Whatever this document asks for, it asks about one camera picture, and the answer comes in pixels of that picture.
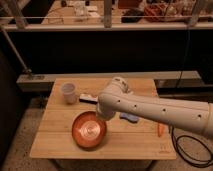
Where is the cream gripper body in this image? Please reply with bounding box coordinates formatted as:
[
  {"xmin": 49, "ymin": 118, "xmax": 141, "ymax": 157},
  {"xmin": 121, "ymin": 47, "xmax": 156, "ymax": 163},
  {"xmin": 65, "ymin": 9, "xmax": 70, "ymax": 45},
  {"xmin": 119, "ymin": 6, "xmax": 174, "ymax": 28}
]
[{"xmin": 97, "ymin": 108, "xmax": 116, "ymax": 121}]

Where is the orange ceramic bowl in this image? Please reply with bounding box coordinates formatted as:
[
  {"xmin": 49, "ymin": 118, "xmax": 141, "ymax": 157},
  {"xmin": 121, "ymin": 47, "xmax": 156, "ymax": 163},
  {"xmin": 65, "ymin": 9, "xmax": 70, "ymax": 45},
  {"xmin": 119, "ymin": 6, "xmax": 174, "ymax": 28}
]
[{"xmin": 72, "ymin": 111, "xmax": 107, "ymax": 149}]

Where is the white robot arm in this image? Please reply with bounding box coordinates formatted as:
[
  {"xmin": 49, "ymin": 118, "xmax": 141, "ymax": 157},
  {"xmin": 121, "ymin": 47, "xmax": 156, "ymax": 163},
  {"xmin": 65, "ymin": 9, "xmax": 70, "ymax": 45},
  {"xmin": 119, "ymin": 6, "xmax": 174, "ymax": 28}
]
[{"xmin": 96, "ymin": 77, "xmax": 213, "ymax": 139}]

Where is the black and white eraser block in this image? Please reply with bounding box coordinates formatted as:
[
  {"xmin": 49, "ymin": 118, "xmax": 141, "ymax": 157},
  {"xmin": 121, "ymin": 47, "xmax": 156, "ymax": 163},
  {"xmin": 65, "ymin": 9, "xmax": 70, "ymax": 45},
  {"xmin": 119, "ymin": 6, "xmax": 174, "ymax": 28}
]
[{"xmin": 79, "ymin": 94, "xmax": 98, "ymax": 104}]

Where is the blue sponge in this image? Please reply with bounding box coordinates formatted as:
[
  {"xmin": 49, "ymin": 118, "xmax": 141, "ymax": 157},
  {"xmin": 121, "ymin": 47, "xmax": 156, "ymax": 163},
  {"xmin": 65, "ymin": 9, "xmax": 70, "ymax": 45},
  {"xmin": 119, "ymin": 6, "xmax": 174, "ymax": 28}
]
[{"xmin": 119, "ymin": 113, "xmax": 139, "ymax": 123}]

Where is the translucent plastic cup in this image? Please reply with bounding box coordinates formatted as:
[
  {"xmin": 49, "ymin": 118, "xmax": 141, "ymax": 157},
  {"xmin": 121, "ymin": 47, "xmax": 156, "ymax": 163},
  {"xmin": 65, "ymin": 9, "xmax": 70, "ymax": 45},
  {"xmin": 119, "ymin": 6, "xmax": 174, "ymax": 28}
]
[{"xmin": 61, "ymin": 83, "xmax": 77, "ymax": 104}]

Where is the orange carrot toy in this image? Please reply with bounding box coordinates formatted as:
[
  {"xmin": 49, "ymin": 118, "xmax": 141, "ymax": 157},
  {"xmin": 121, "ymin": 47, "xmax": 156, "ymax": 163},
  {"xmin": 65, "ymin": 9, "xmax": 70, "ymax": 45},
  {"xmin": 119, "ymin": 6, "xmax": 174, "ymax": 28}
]
[{"xmin": 158, "ymin": 123, "xmax": 165, "ymax": 137}]

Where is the metal diagonal pole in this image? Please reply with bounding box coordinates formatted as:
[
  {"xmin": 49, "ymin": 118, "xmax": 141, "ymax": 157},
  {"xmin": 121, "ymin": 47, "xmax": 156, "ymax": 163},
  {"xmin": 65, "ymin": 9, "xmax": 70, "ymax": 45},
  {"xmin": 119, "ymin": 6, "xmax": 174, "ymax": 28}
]
[{"xmin": 0, "ymin": 26, "xmax": 32, "ymax": 77}]

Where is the black cable loop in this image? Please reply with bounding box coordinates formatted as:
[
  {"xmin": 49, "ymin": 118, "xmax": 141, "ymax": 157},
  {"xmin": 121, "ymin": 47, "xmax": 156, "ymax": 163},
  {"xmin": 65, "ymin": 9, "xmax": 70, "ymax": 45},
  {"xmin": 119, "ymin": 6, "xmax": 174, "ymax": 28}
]
[{"xmin": 169, "ymin": 126, "xmax": 213, "ymax": 169}]

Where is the grey ledge rail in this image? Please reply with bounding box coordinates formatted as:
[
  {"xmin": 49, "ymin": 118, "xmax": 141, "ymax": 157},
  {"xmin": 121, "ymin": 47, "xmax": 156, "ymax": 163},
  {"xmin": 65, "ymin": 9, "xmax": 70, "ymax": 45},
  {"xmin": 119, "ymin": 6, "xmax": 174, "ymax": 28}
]
[{"xmin": 16, "ymin": 71, "xmax": 201, "ymax": 92}]

